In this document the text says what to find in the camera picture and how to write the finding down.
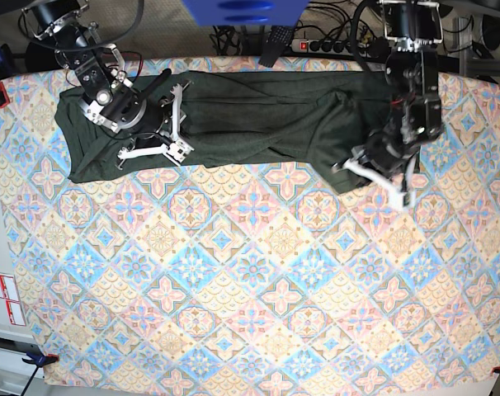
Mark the patterned colourful tablecloth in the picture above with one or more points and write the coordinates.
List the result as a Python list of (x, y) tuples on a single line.
[(256, 280)]

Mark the black remote control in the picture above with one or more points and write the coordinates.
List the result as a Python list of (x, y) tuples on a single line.
[(278, 39)]

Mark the blue plastic box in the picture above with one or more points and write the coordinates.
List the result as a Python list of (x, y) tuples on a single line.
[(246, 12)]

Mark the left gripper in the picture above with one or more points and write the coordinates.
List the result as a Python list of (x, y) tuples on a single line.
[(384, 156)]

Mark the blue clamp orange tip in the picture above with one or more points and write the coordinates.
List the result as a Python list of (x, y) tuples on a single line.
[(39, 360)]

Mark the white power strip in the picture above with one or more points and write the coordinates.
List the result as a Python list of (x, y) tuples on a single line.
[(330, 46)]

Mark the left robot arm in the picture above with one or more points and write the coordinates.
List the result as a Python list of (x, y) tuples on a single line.
[(411, 69)]

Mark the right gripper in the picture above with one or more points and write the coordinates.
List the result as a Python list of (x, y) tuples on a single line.
[(148, 116)]

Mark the dark green long-sleeve shirt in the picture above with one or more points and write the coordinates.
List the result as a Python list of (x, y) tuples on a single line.
[(276, 117)]

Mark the red white stickers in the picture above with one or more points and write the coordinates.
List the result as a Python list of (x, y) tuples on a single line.
[(10, 297)]

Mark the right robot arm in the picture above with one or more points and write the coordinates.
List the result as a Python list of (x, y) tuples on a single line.
[(97, 64)]

